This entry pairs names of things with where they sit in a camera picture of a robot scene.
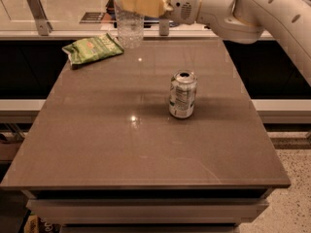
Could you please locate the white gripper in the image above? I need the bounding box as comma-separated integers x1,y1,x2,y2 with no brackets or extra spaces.
118,0,200,24

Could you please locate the clear plastic water bottle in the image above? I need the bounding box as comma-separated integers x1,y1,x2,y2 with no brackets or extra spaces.
114,0,144,49

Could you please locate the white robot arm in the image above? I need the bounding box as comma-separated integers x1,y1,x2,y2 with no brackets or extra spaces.
115,0,311,84

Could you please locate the green jalapeno chip bag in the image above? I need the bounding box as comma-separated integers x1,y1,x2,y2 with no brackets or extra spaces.
62,33,124,69

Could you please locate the dark tray on counter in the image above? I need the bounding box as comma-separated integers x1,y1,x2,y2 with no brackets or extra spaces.
106,0,115,15

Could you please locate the silver green soda can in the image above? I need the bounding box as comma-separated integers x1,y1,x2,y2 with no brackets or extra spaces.
169,70,197,118

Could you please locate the grey table drawer unit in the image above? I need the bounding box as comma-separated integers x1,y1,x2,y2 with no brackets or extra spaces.
27,197,268,227

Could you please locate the yellow printed box below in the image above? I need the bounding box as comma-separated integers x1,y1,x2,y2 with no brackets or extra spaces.
23,215,60,233

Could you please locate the middle metal glass bracket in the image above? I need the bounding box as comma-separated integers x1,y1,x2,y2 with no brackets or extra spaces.
158,17,170,36

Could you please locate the metal glass bracket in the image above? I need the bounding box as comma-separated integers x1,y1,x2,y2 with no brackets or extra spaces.
158,17,170,36
26,0,52,36

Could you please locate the left metal glass bracket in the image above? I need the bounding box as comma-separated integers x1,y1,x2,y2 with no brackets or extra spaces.
26,0,52,36

